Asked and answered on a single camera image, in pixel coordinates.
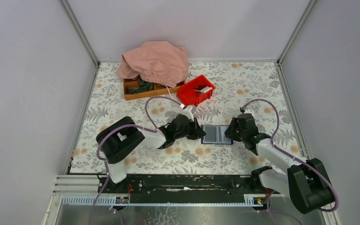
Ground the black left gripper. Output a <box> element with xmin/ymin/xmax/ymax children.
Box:
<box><xmin>173</xmin><ymin>118</ymin><xmax>206</xmax><ymax>141</ymax></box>

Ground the navy blue card holder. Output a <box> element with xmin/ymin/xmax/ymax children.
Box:
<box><xmin>201</xmin><ymin>125</ymin><xmax>233</xmax><ymax>145</ymax></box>

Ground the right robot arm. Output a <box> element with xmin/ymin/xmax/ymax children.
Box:
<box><xmin>225</xmin><ymin>113</ymin><xmax>338</xmax><ymax>214</ymax></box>

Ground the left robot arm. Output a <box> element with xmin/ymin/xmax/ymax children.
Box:
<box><xmin>96</xmin><ymin>114</ymin><xmax>206</xmax><ymax>193</ymax></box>

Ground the red plastic bin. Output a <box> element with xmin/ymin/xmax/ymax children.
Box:
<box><xmin>177</xmin><ymin>75</ymin><xmax>216</xmax><ymax>106</ymax></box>

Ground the wooden tray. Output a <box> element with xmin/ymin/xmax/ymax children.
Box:
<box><xmin>123</xmin><ymin>76</ymin><xmax>185</xmax><ymax>101</ymax></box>

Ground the pink cloth garment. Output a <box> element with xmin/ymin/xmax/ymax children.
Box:
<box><xmin>117</xmin><ymin>41</ymin><xmax>189</xmax><ymax>88</ymax></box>

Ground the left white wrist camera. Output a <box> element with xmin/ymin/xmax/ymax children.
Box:
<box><xmin>180</xmin><ymin>104</ymin><xmax>196</xmax><ymax>121</ymax></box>

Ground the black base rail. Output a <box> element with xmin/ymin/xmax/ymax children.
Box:
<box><xmin>97</xmin><ymin>174</ymin><xmax>270</xmax><ymax>207</ymax></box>

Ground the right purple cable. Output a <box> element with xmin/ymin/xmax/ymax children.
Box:
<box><xmin>240</xmin><ymin>98</ymin><xmax>339</xmax><ymax>225</ymax></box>

